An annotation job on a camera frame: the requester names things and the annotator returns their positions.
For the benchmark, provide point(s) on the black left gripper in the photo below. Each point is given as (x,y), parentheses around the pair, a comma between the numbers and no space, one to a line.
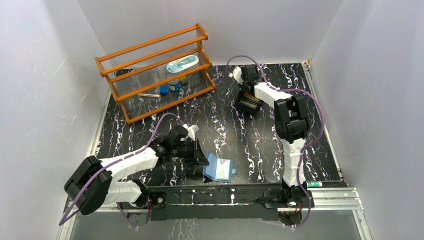
(197,155)

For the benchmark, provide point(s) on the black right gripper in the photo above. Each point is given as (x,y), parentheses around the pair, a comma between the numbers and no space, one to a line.
(244,84)

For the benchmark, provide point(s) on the blue card holder wallet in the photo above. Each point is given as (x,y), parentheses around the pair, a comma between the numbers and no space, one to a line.
(209,170)

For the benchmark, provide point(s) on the white credit card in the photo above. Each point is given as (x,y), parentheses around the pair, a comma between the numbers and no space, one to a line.
(223,170)

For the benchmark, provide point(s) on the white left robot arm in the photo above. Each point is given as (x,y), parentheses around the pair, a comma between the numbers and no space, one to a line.
(101,181)

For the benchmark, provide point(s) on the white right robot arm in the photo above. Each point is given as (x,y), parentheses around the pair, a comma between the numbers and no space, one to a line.
(291,124)

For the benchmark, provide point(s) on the black card tray box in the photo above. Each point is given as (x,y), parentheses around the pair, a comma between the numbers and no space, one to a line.
(247,103)

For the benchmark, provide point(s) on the white orange marker pen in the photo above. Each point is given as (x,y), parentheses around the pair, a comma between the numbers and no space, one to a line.
(149,95)

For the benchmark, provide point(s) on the blue small box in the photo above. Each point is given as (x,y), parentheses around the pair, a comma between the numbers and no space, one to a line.
(163,90)

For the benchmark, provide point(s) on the small blue lidded jar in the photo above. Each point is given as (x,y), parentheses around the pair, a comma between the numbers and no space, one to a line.
(174,85)

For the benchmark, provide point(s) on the orange wooden shelf rack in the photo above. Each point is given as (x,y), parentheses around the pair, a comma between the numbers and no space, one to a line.
(142,69)

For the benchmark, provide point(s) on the white blue packaged item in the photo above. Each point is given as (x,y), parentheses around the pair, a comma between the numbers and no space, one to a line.
(181,64)

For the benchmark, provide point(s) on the green white marker pen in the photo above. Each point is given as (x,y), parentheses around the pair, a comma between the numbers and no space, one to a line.
(314,184)

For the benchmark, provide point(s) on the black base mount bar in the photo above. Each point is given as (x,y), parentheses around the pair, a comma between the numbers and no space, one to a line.
(229,201)

